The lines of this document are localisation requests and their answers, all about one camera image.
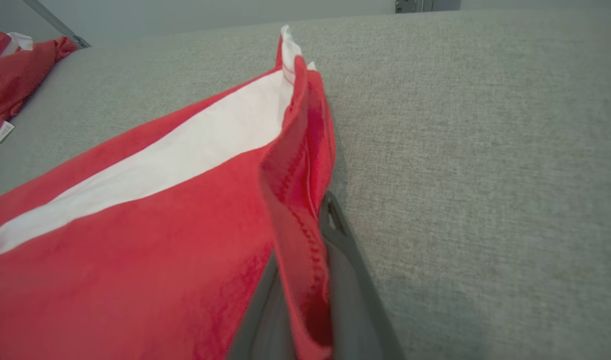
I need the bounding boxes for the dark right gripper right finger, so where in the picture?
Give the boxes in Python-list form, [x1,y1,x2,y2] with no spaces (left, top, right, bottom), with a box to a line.
[317,191,405,360]

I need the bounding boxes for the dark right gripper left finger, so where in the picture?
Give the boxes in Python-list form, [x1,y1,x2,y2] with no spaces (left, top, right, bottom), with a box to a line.
[228,250,300,360]

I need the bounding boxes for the red shorts with white stripe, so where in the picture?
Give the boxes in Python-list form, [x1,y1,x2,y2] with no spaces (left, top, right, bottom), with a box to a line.
[0,25,337,360]

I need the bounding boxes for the red jersey with white sleeves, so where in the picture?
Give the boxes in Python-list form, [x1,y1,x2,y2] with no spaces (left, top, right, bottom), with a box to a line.
[0,29,80,148]

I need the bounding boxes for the grey fabric sofa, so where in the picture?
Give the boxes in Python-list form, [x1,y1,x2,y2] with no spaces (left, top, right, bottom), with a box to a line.
[0,7,611,360]

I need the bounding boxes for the grey metal frame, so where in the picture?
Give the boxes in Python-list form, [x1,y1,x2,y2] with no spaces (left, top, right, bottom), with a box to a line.
[23,0,92,49]

